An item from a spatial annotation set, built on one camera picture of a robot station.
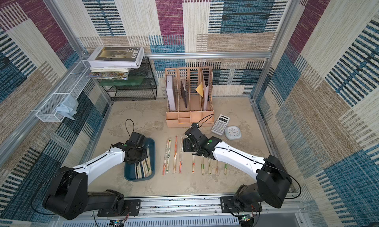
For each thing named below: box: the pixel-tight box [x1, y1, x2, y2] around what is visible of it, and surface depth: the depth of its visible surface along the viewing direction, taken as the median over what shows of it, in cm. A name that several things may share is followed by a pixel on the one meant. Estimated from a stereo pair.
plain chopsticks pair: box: [207, 157, 212, 175], surface depth 88 cm
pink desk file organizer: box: [164, 66, 215, 128], surface depth 107 cm
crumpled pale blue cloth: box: [55, 93, 79, 121], surface depth 69 cm
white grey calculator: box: [211, 113, 231, 136], surface depth 105 cm
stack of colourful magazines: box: [87, 67, 132, 80], surface depth 83 cm
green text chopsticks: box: [200, 155, 205, 175], surface depth 88 cm
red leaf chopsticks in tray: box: [178, 136, 184, 174], surface depth 89 cm
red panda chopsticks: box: [191, 154, 196, 175], surface depth 89 cm
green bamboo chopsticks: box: [163, 138, 172, 175], surface depth 91 cm
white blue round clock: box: [224, 125, 242, 141], surface depth 100 cm
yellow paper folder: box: [194, 81, 204, 99], surface depth 91 cm
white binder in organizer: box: [166, 75, 177, 112], surface depth 104 cm
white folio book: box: [86, 45, 146, 69], surface depth 85 cm
